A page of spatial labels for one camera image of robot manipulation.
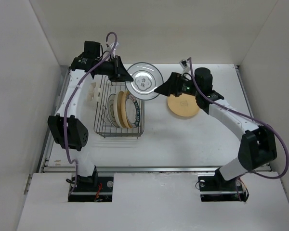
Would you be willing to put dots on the cream white plate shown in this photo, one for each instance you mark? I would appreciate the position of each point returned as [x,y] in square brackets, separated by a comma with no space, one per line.
[117,110]

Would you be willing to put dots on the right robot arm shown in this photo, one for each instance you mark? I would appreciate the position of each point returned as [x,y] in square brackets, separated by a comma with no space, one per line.
[257,143]

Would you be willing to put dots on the white plate green outline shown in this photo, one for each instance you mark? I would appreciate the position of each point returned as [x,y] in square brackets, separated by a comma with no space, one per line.
[146,78]

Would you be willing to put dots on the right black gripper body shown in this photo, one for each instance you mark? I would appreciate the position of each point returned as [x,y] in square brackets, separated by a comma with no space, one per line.
[185,86]

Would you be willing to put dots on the yellow plate in rack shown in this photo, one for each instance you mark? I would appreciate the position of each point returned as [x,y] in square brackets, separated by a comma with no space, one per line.
[123,110]

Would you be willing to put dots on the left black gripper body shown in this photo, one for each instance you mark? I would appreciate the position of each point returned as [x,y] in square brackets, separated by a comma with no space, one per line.
[107,68]

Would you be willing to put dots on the grey wire dish rack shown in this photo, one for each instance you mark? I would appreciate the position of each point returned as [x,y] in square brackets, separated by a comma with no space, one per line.
[102,125]

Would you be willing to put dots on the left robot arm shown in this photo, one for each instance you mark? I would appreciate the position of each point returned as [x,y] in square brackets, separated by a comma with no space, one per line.
[70,124]

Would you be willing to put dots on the white plate dark green band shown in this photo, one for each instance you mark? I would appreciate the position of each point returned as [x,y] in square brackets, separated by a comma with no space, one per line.
[132,111]

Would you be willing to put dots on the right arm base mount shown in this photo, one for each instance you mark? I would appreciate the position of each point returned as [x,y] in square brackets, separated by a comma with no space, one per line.
[229,191]

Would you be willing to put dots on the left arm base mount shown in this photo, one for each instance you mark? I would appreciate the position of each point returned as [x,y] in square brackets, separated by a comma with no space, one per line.
[96,188]

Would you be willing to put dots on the yellow bear plate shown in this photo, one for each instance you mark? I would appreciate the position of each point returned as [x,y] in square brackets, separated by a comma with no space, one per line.
[183,106]

